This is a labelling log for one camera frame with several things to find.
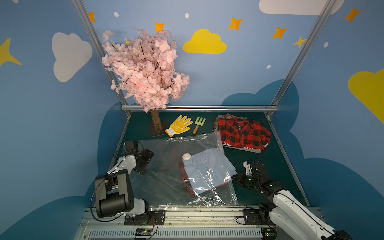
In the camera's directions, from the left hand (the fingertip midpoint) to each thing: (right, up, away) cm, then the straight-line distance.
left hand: (151, 158), depth 93 cm
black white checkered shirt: (+66, +5, +3) cm, 66 cm away
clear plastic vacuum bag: (+9, -13, -8) cm, 18 cm away
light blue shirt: (+36, -4, -8) cm, 37 cm away
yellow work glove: (+17, +22, +22) cm, 35 cm away
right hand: (+50, -8, -9) cm, 51 cm away
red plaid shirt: (+55, +28, +21) cm, 65 cm away
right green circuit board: (+65, -33, -20) cm, 75 cm away
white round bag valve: (+23, +1, 0) cm, 23 cm away
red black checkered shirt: (+24, -12, -11) cm, 29 cm away
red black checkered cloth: (+61, +15, +6) cm, 63 cm away
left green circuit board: (+2, -31, -21) cm, 38 cm away
